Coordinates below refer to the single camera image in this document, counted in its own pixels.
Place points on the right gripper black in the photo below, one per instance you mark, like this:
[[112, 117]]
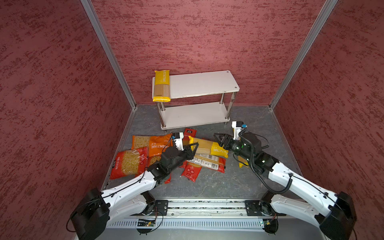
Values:
[[226, 137]]

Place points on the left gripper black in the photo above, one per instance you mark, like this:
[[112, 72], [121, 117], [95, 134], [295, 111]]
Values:
[[188, 151]]

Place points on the yellow spaghetti bag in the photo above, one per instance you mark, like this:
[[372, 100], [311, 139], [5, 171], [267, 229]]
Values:
[[209, 148], [242, 162], [162, 87]]

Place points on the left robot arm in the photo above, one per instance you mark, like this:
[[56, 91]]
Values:
[[99, 209]]

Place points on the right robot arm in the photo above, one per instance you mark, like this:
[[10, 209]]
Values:
[[334, 214]]

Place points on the white two-tier shelf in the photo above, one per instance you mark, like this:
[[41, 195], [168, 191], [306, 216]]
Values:
[[198, 99]]

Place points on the red spaghetti bag right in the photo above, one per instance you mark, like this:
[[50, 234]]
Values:
[[191, 171]]

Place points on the red spaghetti bag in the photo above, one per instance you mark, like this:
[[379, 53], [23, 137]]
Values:
[[191, 171], [188, 133]]

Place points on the clear labelled spaghetti bag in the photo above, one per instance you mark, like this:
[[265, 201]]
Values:
[[209, 161]]

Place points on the red spaghetti bag left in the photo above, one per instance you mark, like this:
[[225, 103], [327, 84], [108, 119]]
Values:
[[188, 133]]

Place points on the orange pastatime macaroni bag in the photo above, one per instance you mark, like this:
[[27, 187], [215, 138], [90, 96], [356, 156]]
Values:
[[155, 144]]

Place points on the red macaroni bag large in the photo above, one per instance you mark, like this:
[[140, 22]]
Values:
[[168, 180]]

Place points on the red macaroni bag small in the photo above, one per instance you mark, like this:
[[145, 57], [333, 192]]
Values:
[[130, 163]]

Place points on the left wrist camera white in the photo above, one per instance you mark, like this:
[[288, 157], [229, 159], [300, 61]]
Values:
[[177, 139]]

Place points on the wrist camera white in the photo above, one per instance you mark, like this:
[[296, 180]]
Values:
[[238, 126], [177, 139]]

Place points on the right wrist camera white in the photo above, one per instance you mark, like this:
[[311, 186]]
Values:
[[238, 126]]

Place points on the aluminium rail front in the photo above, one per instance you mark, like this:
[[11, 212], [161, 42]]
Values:
[[211, 207]]

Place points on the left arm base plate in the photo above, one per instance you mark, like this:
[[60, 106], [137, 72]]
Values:
[[156, 208]]

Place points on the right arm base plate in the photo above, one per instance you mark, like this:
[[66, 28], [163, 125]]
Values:
[[256, 209]]

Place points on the right corner aluminium post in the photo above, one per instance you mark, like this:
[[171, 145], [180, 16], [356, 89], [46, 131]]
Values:
[[317, 26]]

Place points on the corner aluminium post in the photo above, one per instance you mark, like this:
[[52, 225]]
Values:
[[317, 26], [97, 26]]

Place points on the left corner aluminium post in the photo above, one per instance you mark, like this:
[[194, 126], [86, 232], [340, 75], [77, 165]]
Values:
[[97, 26]]

